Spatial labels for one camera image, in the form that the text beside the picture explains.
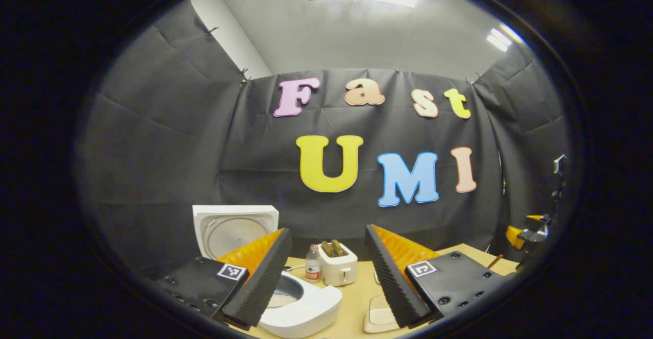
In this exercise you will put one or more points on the brown toast slice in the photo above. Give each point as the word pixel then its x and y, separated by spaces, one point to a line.
pixel 327 248
pixel 338 247

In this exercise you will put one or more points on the brown wooden spoon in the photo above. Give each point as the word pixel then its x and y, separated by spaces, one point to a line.
pixel 495 262

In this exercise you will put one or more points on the small ceiling light panel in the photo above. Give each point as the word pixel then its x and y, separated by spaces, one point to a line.
pixel 499 39

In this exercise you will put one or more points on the white toaster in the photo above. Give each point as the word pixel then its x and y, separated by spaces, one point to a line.
pixel 339 270

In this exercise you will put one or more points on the black backdrop cloth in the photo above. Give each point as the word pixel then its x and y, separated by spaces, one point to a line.
pixel 255 175

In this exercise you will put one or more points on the clear plastic water bottle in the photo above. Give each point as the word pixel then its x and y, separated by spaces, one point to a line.
pixel 313 267

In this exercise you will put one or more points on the white rice cooker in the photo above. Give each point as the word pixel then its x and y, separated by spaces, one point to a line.
pixel 316 308

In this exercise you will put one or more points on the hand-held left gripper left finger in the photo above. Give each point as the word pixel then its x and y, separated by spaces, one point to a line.
pixel 257 288

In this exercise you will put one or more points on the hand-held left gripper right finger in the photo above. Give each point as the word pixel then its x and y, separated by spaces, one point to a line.
pixel 393 283

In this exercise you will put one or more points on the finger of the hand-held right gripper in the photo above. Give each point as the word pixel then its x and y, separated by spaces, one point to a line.
pixel 513 237
pixel 535 218

